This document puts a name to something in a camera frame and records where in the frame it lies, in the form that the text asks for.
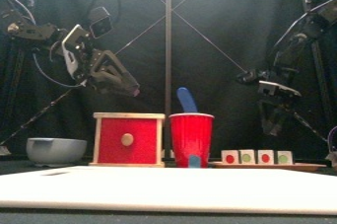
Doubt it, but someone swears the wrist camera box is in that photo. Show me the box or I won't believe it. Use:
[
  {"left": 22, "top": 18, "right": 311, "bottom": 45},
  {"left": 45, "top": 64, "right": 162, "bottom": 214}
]
[
  {"left": 235, "top": 69, "right": 268, "bottom": 85},
  {"left": 86, "top": 5, "right": 113, "bottom": 40}
]

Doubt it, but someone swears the light wooden serving tray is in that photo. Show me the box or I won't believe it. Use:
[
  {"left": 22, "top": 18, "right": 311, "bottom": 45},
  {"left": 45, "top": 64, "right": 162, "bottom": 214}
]
[{"left": 207, "top": 161, "right": 328, "bottom": 174}]

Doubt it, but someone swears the small blue block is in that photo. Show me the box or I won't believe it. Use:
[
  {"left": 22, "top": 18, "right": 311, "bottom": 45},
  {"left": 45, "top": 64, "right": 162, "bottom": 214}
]
[{"left": 187, "top": 154, "right": 202, "bottom": 169}]

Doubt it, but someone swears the red plastic cup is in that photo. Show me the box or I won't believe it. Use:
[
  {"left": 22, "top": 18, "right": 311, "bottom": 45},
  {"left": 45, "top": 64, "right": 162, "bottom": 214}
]
[{"left": 167, "top": 112, "right": 215, "bottom": 169}]

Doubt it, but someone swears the thin metal brace rod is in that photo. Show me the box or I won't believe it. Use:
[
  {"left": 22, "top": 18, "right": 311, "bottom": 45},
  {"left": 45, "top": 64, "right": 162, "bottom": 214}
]
[{"left": 0, "top": 89, "right": 74, "bottom": 146}]

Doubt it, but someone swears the white cutting board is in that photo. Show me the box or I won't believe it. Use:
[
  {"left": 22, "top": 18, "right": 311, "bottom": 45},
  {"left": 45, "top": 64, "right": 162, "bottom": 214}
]
[{"left": 0, "top": 165, "right": 337, "bottom": 217}]

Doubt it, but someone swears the grey ceramic bowl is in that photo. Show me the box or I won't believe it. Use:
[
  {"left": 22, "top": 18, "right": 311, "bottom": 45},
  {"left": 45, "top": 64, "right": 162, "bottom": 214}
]
[{"left": 25, "top": 137, "right": 89, "bottom": 167}]

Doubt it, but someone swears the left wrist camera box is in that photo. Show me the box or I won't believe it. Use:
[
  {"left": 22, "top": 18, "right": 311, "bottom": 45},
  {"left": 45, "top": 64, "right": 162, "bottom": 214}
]
[{"left": 86, "top": 5, "right": 113, "bottom": 40}]

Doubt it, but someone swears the grey metal frame post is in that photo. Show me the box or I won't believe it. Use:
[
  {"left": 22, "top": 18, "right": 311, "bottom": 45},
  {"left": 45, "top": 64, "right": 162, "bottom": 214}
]
[{"left": 163, "top": 0, "right": 173, "bottom": 161}]

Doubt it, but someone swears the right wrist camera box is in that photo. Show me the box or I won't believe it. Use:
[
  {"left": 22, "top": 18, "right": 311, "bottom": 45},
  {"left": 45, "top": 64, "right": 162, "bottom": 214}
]
[{"left": 235, "top": 69, "right": 268, "bottom": 85}]

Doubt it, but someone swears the red wooden drawer box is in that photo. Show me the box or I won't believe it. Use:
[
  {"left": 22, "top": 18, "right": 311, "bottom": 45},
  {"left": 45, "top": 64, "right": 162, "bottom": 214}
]
[{"left": 87, "top": 112, "right": 167, "bottom": 169}]

